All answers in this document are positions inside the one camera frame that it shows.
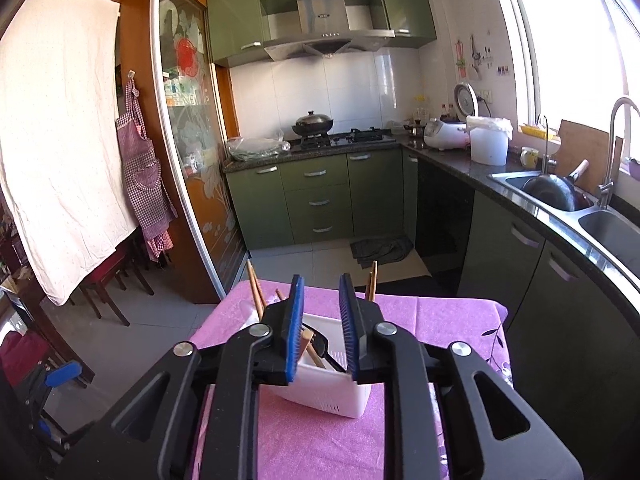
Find light bamboo chopstick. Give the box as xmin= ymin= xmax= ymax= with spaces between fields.
xmin=370 ymin=260 xmax=378 ymax=302

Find green lower kitchen cabinets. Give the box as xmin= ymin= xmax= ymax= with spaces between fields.
xmin=227 ymin=148 xmax=405 ymax=250

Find green kitchen cabinets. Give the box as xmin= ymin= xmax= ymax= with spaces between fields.
xmin=227 ymin=148 xmax=405 ymax=250
xmin=207 ymin=0 xmax=437 ymax=67

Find chrome kitchen faucet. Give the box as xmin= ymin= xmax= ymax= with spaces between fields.
xmin=596 ymin=96 xmax=640 ymax=212

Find green upper kitchen cabinets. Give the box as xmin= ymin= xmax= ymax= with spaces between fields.
xmin=207 ymin=0 xmax=437 ymax=67

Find dark wooden chopstick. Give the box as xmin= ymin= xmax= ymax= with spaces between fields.
xmin=247 ymin=261 xmax=268 ymax=310

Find dark floor mat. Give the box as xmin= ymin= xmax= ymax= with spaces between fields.
xmin=350 ymin=234 xmax=413 ymax=269

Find white plastic utensil holder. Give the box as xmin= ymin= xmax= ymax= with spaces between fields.
xmin=266 ymin=313 xmax=371 ymax=419

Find pink floral tablecloth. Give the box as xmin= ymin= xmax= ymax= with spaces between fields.
xmin=190 ymin=281 xmax=511 ymax=479

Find purple checked apron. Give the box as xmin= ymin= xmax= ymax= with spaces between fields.
xmin=116 ymin=70 xmax=177 ymax=262

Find black gas stove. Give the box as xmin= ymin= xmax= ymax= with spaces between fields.
xmin=290 ymin=127 xmax=396 ymax=154

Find black wok with lid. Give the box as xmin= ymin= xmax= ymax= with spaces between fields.
xmin=292 ymin=110 xmax=334 ymax=138

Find white rice cooker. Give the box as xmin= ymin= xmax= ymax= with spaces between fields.
xmin=423 ymin=118 xmax=470 ymax=151

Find white hanging cloth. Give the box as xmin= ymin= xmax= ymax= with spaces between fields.
xmin=1 ymin=0 xmax=138 ymax=306

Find white plastic bucket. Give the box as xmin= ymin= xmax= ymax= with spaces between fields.
xmin=466 ymin=116 xmax=513 ymax=166

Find black frying pan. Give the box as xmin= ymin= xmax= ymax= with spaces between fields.
xmin=523 ymin=159 xmax=591 ymax=211

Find stainless steel sink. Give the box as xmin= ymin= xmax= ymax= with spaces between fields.
xmin=489 ymin=171 xmax=639 ymax=287

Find glass sliding door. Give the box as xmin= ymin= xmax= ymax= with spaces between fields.
xmin=150 ymin=0 xmax=246 ymax=304

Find wooden cutting board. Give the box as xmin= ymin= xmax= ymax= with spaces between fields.
xmin=553 ymin=119 xmax=624 ymax=196

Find steel range hood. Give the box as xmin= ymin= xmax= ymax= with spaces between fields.
xmin=262 ymin=0 xmax=396 ymax=61

